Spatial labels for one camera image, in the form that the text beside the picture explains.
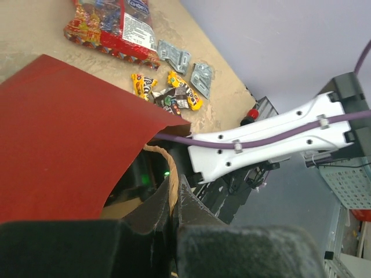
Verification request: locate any red snack packet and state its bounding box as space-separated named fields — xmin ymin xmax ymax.
xmin=64 ymin=0 xmax=160 ymax=69

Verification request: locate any brown chocolate candy packet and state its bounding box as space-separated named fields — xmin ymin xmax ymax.
xmin=152 ymin=88 xmax=187 ymax=116

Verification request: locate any silver foil snack packet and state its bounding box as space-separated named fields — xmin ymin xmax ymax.
xmin=158 ymin=40 xmax=191 ymax=75

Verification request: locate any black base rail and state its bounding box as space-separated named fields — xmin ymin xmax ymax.
xmin=192 ymin=161 xmax=280 ymax=224

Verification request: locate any red emergency stop button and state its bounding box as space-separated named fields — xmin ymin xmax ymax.
xmin=240 ymin=108 xmax=259 ymax=126

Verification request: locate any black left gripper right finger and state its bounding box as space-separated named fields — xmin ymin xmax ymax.
xmin=176 ymin=175 xmax=325 ymax=277

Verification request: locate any red paper bag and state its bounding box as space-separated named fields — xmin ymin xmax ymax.
xmin=1 ymin=54 xmax=190 ymax=222

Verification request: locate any yellow snack packet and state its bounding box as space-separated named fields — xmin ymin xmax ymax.
xmin=168 ymin=71 xmax=203 ymax=111

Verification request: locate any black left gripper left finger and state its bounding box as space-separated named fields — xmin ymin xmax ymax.
xmin=1 ymin=181 xmax=171 ymax=277

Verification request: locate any grey perforated metal box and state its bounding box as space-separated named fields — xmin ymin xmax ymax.
xmin=319 ymin=165 xmax=371 ymax=210

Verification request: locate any small orange snack packet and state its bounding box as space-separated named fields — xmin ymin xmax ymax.
xmin=131 ymin=74 xmax=158 ymax=101

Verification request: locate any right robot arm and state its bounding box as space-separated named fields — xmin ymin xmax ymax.
xmin=155 ymin=72 xmax=370 ymax=184

